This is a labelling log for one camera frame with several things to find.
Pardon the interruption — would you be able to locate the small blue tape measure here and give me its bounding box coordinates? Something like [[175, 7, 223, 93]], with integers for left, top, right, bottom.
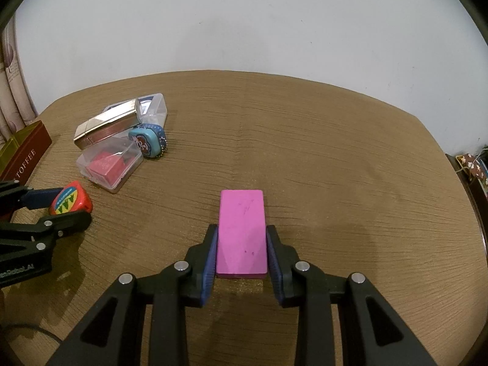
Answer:
[[128, 123, 168, 160]]

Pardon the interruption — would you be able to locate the red and gold tin box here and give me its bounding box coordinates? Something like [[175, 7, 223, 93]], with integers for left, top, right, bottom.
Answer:
[[0, 120, 53, 184]]

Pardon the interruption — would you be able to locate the shiny silver rectangular case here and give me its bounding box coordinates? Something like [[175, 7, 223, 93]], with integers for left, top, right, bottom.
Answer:
[[74, 98, 140, 150]]

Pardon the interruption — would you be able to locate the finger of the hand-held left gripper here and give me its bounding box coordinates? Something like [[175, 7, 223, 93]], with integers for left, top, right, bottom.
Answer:
[[0, 180, 63, 220], [0, 209, 92, 254]]

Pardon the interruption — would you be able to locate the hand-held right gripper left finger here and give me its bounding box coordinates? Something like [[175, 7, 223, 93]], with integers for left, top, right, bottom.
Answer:
[[46, 224, 220, 366]]

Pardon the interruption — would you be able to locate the red tape measure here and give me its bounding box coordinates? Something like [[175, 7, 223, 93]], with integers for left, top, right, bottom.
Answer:
[[49, 181, 94, 216]]

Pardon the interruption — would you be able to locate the black cable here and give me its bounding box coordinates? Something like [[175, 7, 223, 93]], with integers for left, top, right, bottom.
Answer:
[[0, 324, 63, 346]]

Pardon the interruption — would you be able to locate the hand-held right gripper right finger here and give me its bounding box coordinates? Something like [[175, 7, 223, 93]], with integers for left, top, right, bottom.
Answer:
[[265, 224, 439, 366]]

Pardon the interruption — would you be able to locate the clear case with red block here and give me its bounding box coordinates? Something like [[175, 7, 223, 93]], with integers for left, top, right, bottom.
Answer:
[[75, 134, 145, 194]]

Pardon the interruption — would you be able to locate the clear plastic box blue label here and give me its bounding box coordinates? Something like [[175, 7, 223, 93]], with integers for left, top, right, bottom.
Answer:
[[104, 92, 168, 127]]

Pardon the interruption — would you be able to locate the beige patterned curtain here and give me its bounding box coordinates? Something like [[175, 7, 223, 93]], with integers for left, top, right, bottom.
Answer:
[[0, 19, 39, 142]]

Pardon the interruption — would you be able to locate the magenta rectangular block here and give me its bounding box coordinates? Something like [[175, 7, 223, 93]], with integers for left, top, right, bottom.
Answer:
[[215, 189, 268, 278]]

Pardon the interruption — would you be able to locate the dark floral cloth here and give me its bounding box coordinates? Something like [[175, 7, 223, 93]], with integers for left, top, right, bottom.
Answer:
[[455, 152, 488, 184]]

